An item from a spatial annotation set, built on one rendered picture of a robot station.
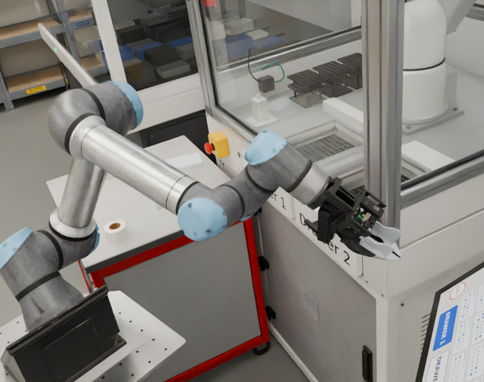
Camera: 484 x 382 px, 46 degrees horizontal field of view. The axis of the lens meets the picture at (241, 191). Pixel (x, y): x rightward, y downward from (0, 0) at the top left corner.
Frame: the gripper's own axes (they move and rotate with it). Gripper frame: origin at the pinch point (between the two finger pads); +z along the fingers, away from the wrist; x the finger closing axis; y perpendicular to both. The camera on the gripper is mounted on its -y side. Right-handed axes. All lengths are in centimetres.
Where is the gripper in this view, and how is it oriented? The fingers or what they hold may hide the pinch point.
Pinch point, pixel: (392, 255)
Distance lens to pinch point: 117.0
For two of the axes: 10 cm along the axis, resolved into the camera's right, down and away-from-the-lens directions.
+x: 5.0, -7.5, 4.4
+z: 7.9, 6.0, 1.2
